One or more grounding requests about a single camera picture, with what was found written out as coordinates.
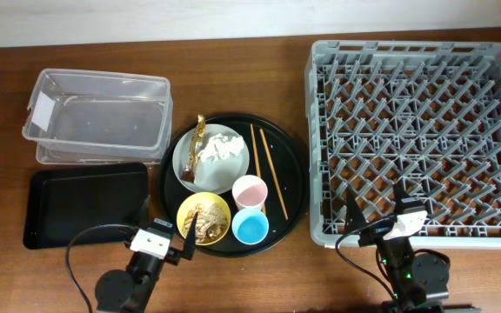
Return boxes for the right wooden chopstick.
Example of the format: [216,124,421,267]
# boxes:
[259,129,289,220]

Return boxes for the clear plastic bin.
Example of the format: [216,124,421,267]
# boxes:
[22,69,173,163]

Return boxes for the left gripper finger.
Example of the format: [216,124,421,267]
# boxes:
[182,212,198,260]
[133,196,150,228]

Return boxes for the blue cup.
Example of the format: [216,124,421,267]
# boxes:
[231,209,269,245]

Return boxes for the noodle food scraps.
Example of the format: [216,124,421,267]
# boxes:
[182,203,228,245]

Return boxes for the grey dishwasher rack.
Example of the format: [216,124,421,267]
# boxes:
[304,40,501,250]

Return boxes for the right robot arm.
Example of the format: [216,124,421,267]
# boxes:
[336,184,451,312]

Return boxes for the grey plate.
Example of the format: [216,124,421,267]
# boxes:
[172,123,250,194]

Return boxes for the pink cup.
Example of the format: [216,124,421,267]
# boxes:
[231,175,268,210]

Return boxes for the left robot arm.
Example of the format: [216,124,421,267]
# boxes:
[95,216,197,313]

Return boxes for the black rectangular tray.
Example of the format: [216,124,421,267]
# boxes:
[23,163,150,250]

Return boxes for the yellow bowl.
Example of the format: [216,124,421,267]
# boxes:
[177,192,231,245]

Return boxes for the gold brown snack wrapper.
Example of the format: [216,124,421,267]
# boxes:
[181,115,206,183]

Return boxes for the white tissue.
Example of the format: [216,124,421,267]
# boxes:
[197,134,245,163]

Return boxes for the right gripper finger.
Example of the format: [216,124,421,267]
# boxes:
[392,179,410,204]
[344,189,367,235]

